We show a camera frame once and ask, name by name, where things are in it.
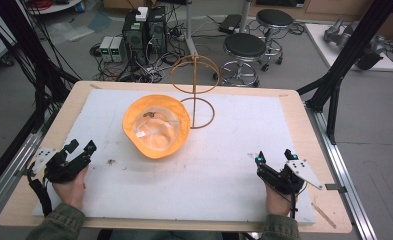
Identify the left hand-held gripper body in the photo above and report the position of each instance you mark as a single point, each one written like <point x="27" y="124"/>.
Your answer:
<point x="62" y="166"/>

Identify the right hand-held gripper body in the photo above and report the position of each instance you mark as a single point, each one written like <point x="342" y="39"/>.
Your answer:
<point x="292" y="173"/>

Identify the orange bucket hat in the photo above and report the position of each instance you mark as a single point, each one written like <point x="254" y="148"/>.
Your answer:
<point x="157" y="126"/>

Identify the person's left hand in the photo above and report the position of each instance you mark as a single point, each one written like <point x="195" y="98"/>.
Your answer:
<point x="71" y="193"/>

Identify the person's right hand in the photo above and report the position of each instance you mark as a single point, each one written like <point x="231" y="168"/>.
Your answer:
<point x="279" y="201"/>

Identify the wooden stick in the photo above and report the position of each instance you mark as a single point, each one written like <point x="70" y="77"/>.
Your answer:
<point x="324" y="215"/>

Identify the white foam mat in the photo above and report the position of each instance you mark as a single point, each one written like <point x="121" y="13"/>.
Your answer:
<point x="200" y="173"/>

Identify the grey power supply unit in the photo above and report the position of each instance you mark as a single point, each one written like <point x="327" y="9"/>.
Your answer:
<point x="106" y="48"/>
<point x="118" y="49"/>

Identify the white board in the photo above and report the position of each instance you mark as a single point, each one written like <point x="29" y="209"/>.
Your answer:
<point x="324" y="50"/>

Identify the black round stool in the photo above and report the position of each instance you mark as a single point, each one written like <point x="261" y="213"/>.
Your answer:
<point x="274" y="18"/>
<point x="244" y="46"/>

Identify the black computer tower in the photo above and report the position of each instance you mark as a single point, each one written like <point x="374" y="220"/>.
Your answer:
<point x="157" y="30"/>
<point x="134" y="33"/>

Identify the black flat case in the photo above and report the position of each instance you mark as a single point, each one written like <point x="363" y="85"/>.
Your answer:
<point x="230" y="23"/>

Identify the white round table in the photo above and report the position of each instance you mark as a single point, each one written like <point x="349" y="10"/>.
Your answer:
<point x="55" y="6"/>

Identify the white box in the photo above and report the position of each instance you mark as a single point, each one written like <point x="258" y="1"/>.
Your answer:
<point x="142" y="14"/>

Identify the small metal bracket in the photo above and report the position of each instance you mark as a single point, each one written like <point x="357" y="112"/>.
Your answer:
<point x="335" y="188"/>

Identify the aluminium rail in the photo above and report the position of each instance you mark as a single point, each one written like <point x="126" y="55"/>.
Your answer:
<point x="12" y="173"/>
<point x="344" y="180"/>

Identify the black frame strut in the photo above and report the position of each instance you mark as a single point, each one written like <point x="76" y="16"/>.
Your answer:
<point x="24" y="50"/>
<point x="345" y="63"/>

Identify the grey metal post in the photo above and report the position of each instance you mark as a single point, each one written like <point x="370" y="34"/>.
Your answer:
<point x="190" y="30"/>

